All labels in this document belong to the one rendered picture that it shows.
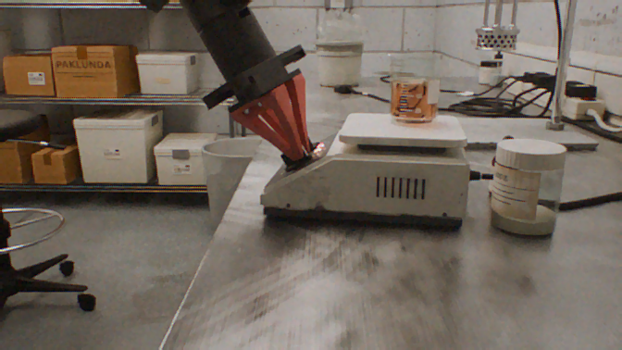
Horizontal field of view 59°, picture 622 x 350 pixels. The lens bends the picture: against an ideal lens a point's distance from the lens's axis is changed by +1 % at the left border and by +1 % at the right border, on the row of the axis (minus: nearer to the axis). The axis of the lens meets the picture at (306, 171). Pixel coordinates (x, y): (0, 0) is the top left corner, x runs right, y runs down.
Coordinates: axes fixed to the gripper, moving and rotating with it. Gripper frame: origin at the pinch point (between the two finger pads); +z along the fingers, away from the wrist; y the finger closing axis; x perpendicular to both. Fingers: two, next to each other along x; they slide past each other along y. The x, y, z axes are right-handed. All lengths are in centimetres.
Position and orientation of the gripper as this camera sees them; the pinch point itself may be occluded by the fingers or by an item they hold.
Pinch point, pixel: (297, 149)
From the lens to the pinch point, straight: 55.1
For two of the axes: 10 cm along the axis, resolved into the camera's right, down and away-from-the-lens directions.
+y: 5.4, -4.4, 7.2
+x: -6.9, 2.7, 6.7
